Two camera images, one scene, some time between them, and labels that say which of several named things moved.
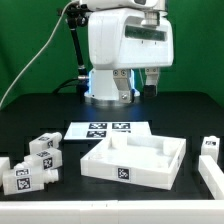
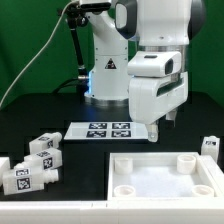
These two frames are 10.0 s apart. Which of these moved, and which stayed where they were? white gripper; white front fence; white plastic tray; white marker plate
Moved: white plastic tray; white gripper
Stayed: white front fence; white marker plate
